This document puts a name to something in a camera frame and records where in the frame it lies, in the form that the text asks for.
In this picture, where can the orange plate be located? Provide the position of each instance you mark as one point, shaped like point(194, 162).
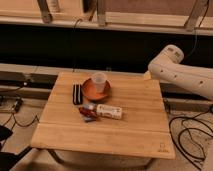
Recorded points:
point(89, 91)

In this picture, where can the wooden table board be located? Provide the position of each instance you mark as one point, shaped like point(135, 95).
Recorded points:
point(142, 131)

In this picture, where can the black rectangular block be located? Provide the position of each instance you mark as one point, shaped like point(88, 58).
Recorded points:
point(77, 94)

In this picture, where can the white bottle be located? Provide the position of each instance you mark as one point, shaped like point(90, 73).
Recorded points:
point(105, 110)

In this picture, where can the clear plastic cup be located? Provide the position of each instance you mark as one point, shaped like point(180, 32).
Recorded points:
point(99, 80)

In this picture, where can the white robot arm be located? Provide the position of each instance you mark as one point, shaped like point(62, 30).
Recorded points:
point(167, 66)

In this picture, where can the red pepper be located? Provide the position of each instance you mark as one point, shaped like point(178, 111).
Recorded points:
point(89, 115)

